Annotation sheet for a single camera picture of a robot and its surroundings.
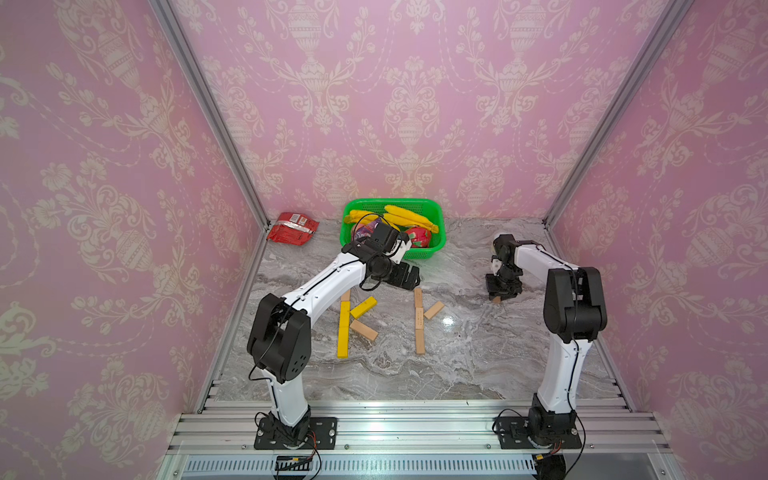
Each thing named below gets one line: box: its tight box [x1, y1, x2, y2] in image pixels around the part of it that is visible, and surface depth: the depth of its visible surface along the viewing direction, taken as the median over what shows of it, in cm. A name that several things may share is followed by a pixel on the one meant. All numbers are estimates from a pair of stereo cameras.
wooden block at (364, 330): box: [350, 320, 379, 341], surface depth 94 cm
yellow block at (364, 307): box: [350, 296, 379, 319], surface depth 99 cm
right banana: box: [383, 205, 439, 233], surface depth 115 cm
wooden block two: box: [415, 307, 424, 330], surface depth 95 cm
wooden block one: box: [413, 288, 423, 308], surface depth 102 cm
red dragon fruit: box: [405, 226, 432, 248], surface depth 108 cm
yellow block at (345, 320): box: [337, 301, 351, 339], surface depth 95 cm
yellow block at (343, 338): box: [337, 318, 351, 359], surface depth 92 cm
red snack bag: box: [266, 212, 320, 246], surface depth 118 cm
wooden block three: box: [415, 322, 425, 354], surface depth 91 cm
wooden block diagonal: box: [423, 301, 445, 320], surface depth 97 cm
